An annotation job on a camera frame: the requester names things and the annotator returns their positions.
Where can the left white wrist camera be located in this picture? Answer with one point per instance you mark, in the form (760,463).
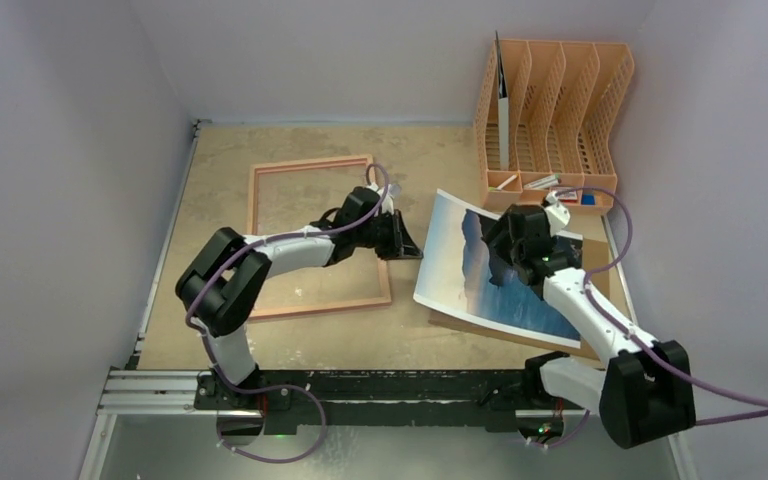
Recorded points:
(390,193)

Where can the brown frame backing board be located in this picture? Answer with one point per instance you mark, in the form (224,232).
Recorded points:
(596,253)

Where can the red white small box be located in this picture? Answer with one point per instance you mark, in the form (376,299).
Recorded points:
(566,194)

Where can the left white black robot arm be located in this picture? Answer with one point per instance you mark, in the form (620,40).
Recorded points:
(220,287)

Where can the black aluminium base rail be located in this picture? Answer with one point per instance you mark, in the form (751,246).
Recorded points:
(495,400)

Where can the blue landscape photo print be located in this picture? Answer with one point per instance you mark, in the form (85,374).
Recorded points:
(460,278)

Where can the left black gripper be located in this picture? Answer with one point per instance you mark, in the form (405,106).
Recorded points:
(400,244)

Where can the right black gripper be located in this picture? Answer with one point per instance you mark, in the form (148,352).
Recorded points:
(499,248)

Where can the orange plastic file organizer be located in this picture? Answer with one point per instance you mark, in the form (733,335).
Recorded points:
(564,99)

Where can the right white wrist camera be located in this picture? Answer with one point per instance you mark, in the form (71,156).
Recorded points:
(557,214)

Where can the white marker pen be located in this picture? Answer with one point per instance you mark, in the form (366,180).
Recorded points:
(506,182)

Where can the white folder in organizer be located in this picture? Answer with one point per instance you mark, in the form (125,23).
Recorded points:
(502,108)

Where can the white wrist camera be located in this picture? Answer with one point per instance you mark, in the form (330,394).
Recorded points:
(557,214)
(390,193)

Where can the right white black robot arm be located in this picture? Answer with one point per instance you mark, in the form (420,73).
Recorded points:
(642,392)

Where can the white red glue stick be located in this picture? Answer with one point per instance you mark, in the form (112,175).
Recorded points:
(543,183)

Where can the pink wooden picture frame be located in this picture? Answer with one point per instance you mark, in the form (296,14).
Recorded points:
(288,195)

